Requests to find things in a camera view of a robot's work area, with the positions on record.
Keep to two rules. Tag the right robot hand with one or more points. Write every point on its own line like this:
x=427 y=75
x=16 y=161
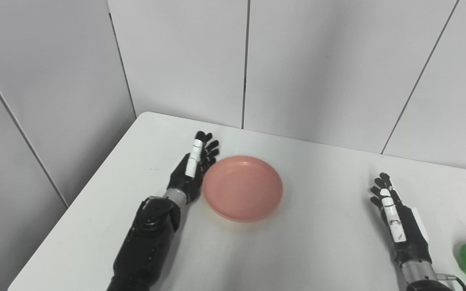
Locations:
x=405 y=232

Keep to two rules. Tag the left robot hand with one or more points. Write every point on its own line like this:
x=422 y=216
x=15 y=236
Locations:
x=190 y=173

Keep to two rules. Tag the pink round plate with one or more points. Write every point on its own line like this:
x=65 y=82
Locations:
x=242 y=188

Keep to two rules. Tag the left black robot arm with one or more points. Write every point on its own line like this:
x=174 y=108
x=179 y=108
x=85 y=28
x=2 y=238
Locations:
x=148 y=246

